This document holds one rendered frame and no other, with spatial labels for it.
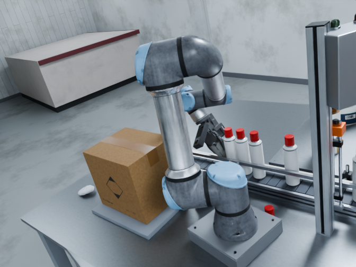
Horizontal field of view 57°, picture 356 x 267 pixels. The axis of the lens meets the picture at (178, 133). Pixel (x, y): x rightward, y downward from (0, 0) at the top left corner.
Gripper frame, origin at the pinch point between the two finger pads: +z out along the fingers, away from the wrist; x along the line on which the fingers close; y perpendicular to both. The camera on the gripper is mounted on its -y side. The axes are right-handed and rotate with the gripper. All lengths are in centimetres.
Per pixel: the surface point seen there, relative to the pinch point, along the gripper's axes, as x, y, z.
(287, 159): -28.9, -1.8, 9.2
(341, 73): -68, -17, -12
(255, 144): -20.1, -1.6, -0.8
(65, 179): 256, 30, -40
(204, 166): 12.4, -1.4, -0.8
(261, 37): 153, 347, -56
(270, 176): -14.5, 1.5, 14.8
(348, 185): -45, -4, 23
